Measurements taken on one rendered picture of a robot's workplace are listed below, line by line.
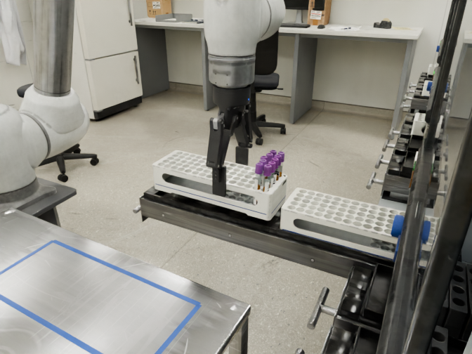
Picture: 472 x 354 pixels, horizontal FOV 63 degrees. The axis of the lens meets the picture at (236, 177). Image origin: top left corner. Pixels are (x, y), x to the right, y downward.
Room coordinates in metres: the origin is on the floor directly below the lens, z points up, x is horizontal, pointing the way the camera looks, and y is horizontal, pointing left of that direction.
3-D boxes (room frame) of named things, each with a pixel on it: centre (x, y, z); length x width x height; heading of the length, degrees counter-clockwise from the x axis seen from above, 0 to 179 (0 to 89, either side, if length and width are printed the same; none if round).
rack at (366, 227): (0.63, -0.24, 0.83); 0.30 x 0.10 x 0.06; 63
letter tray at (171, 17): (4.49, 0.67, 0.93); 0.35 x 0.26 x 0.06; 157
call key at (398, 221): (0.42, -0.21, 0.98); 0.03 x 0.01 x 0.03; 153
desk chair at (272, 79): (3.41, -0.17, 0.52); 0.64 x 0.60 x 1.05; 173
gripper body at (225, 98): (0.75, 0.01, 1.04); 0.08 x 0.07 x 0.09; 153
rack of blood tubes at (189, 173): (0.77, 0.04, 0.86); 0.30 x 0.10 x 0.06; 63
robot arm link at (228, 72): (0.75, 0.01, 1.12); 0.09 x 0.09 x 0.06
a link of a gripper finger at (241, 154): (0.80, -0.01, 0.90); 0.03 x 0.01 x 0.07; 63
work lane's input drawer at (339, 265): (0.71, -0.08, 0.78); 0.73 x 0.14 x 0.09; 63
